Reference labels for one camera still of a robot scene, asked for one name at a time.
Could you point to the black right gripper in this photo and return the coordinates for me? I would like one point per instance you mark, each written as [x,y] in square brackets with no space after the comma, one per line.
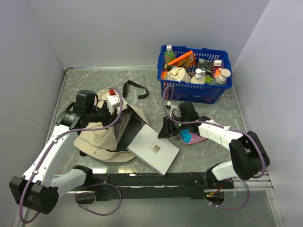
[167,130]

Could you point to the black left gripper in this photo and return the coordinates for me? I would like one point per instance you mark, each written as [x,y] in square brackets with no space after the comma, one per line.
[110,117]

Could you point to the coffee cover book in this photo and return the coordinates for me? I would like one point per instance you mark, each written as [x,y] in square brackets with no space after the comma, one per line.
[159,154]

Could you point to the beige canvas backpack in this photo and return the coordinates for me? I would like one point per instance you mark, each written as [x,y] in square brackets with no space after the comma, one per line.
[102,144]

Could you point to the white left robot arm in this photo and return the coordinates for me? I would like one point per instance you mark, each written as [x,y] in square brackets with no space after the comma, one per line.
[36,189]

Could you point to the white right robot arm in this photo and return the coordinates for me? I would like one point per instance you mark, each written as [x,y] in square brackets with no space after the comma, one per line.
[248,156]

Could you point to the beige crumpled paper bag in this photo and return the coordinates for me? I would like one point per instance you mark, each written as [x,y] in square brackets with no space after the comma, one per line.
[178,74]

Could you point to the pink blue pencil case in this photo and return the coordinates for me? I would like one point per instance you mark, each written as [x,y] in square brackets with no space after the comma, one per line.
[187,135]

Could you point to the blue plastic basket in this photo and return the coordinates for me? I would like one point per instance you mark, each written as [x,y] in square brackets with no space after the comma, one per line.
[190,92]

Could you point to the cream pump bottle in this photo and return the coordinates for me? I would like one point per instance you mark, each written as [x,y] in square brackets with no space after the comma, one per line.
[199,77]

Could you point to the orange snack box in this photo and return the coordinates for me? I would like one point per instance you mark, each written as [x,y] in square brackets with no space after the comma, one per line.
[185,61]

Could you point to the grey pump bottle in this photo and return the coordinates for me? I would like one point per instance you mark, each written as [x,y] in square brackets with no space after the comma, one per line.
[221,77]

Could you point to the dark snack packet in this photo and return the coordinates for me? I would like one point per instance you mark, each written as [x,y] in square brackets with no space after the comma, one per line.
[204,65]

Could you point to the green tea bottle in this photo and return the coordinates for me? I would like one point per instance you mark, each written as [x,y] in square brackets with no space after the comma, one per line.
[169,54]

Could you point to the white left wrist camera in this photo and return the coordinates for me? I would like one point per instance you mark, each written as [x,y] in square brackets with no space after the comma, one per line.
[113,102]

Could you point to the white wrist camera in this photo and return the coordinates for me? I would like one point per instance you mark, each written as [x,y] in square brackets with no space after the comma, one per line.
[171,106]
[113,102]

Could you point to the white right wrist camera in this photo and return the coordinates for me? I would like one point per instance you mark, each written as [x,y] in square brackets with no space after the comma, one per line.
[171,106]

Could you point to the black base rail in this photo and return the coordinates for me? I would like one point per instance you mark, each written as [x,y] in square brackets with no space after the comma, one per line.
[156,186]

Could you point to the aluminium frame rail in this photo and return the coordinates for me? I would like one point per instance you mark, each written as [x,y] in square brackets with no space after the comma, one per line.
[251,182]

